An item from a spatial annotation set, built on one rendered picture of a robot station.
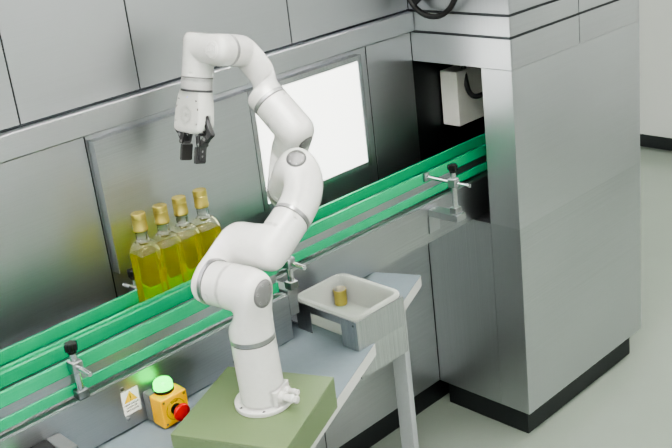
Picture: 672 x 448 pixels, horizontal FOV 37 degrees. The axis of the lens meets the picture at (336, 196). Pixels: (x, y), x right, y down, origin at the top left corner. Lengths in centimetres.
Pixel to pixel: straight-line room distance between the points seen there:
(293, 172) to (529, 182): 111
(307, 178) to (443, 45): 105
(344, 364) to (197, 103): 70
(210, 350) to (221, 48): 70
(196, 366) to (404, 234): 83
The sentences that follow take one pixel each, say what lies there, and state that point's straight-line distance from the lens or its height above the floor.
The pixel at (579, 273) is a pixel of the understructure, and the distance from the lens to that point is 339.
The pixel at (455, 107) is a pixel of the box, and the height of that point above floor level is 106.
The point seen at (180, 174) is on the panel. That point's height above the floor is 117.
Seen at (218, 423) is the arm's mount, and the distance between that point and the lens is 212.
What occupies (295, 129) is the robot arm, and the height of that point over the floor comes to 133.
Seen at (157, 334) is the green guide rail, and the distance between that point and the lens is 228.
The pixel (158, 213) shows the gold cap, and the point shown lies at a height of 115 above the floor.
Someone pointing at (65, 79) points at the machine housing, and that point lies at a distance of 237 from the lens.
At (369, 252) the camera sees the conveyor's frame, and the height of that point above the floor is 82.
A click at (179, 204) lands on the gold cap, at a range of 238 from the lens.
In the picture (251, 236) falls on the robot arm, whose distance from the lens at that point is 205.
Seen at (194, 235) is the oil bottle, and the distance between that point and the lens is 241.
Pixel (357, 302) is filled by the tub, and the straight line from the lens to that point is 262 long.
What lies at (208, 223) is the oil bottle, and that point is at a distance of 243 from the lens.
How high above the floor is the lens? 193
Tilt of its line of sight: 20 degrees down
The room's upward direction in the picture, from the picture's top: 7 degrees counter-clockwise
